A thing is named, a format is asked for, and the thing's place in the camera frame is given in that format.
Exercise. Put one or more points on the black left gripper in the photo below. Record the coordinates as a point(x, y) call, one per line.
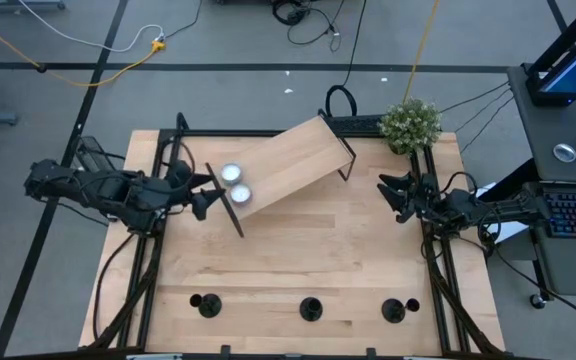
point(183, 185)

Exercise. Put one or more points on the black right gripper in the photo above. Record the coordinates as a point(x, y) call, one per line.
point(425, 200)

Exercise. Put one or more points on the black candlestick holder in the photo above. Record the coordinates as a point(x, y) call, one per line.
point(393, 310)
point(311, 309)
point(210, 306)

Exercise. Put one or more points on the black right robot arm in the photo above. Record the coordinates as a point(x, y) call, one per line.
point(498, 207)

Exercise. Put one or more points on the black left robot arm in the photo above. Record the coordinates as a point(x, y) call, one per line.
point(108, 192)

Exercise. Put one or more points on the potted green plant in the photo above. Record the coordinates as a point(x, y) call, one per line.
point(410, 125)

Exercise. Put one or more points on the wooden shelf with black legs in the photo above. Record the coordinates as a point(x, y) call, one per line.
point(288, 160)

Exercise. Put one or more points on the dark grey side desk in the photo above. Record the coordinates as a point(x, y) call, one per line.
point(543, 125)

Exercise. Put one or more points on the silver tealight tin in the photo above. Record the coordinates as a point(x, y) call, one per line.
point(564, 153)

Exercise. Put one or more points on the black metal table frame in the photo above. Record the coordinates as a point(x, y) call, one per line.
point(248, 133)

